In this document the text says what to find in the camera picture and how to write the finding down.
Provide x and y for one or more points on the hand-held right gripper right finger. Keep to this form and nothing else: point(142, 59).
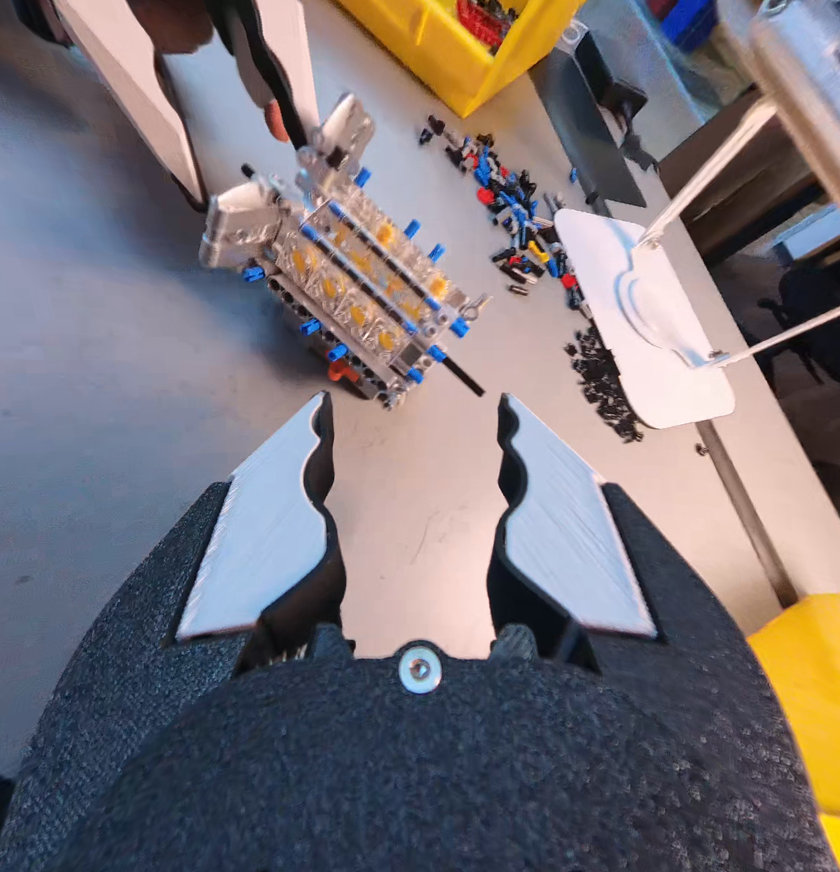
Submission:
point(577, 552)

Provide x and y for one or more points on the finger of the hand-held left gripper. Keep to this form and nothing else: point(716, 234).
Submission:
point(287, 55)
point(127, 68)

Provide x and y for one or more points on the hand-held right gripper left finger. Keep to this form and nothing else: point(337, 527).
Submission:
point(264, 545)

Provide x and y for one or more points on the grey brick engine model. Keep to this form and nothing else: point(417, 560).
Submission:
point(338, 266)

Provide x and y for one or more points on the person's left hand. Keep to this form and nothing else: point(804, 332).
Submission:
point(175, 21)

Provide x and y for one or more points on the yellow plastic bin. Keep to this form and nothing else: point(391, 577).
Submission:
point(434, 48)

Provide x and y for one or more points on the pile of black pins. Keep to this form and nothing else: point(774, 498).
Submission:
point(608, 388)

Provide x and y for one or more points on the white booklet stand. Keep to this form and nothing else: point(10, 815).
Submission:
point(638, 300)

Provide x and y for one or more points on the pile of colourful brick parts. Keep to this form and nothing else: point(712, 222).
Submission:
point(516, 218)

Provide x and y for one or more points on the yellow plastic crate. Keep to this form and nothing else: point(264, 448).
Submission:
point(815, 709)

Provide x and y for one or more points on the black power adapter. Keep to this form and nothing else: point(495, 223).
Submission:
point(590, 123)

